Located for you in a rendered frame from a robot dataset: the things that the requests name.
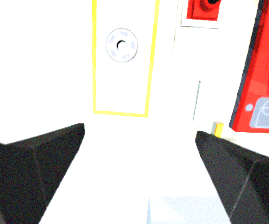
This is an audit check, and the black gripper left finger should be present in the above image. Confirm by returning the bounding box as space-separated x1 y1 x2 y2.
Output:
0 123 85 224

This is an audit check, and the yellow tape outline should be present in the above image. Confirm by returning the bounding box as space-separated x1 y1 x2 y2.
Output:
91 0 160 118

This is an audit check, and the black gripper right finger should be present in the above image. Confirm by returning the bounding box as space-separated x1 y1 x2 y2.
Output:
195 130 269 224

